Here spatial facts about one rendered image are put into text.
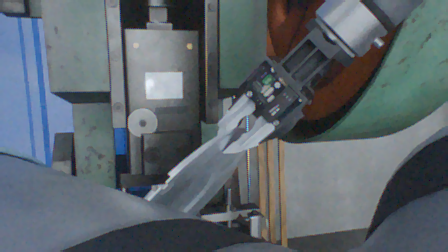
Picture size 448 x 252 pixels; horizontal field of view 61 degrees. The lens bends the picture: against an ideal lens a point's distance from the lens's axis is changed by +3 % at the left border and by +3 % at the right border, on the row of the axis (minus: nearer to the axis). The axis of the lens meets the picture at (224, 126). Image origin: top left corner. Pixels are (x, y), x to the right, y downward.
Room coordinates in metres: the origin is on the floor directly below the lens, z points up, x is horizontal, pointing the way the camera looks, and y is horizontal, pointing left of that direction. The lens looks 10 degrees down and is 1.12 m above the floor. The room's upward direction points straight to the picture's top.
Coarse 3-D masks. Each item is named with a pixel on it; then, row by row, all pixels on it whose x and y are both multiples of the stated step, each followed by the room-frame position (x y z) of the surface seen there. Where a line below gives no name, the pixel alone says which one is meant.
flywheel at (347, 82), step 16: (272, 0) 1.13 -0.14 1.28; (304, 0) 0.91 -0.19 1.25; (320, 0) 0.88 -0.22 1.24; (272, 16) 1.13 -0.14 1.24; (288, 16) 1.03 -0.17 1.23; (304, 16) 0.94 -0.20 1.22; (272, 32) 1.12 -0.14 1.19; (288, 32) 1.02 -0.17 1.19; (304, 32) 0.94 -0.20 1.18; (272, 48) 1.12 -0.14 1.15; (384, 48) 0.61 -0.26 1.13; (336, 64) 0.80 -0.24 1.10; (352, 64) 0.69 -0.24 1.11; (368, 64) 0.65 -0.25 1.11; (320, 80) 0.86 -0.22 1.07; (336, 80) 0.74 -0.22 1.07; (352, 80) 0.69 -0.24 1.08; (368, 80) 0.65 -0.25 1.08; (320, 96) 0.79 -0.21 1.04; (336, 96) 0.73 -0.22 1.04; (352, 96) 0.68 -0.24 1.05; (304, 112) 0.85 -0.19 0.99; (320, 112) 0.79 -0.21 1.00; (336, 112) 0.74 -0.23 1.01
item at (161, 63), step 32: (128, 32) 0.70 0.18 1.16; (160, 32) 0.72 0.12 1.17; (192, 32) 0.74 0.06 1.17; (128, 64) 0.70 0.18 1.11; (160, 64) 0.72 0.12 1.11; (192, 64) 0.74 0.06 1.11; (128, 96) 0.70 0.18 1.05; (160, 96) 0.72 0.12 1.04; (192, 96) 0.74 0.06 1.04; (128, 128) 0.70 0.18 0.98; (160, 128) 0.72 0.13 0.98; (192, 128) 0.74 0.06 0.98; (128, 160) 0.70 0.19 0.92; (160, 160) 0.69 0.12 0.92
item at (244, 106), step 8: (240, 104) 0.48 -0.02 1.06; (248, 104) 0.50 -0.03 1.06; (232, 112) 0.47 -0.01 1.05; (240, 112) 0.50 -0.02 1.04; (248, 112) 0.50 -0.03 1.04; (224, 120) 0.47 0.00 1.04; (232, 120) 0.50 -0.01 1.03; (240, 120) 0.51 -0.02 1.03; (224, 128) 0.51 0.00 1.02; (232, 128) 0.51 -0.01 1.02
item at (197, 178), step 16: (240, 128) 0.53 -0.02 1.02; (208, 144) 0.46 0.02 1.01; (224, 144) 0.50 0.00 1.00; (192, 160) 0.44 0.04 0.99; (208, 160) 0.49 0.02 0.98; (224, 160) 0.56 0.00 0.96; (240, 160) 0.65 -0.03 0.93; (176, 176) 0.43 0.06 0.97; (192, 176) 0.48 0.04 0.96; (208, 176) 0.57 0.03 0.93; (224, 176) 0.63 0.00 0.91; (160, 192) 0.42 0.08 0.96; (176, 192) 0.47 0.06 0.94; (192, 192) 0.56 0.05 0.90; (208, 192) 0.62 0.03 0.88; (176, 208) 0.55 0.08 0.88; (192, 208) 0.61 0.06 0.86
